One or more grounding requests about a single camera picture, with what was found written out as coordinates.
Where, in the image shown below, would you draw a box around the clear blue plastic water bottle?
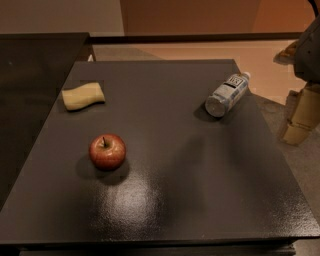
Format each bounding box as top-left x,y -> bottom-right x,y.
205,72 -> 251,118

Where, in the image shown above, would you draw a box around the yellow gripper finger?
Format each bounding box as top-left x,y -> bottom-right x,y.
279,83 -> 320,146
273,41 -> 298,64

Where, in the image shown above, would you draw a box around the yellow sponge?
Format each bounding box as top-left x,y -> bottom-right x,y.
62,82 -> 105,111

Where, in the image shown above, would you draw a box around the black cable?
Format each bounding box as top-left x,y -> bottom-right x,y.
307,0 -> 320,18

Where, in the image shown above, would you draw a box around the red apple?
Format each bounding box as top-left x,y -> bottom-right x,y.
89,134 -> 126,171

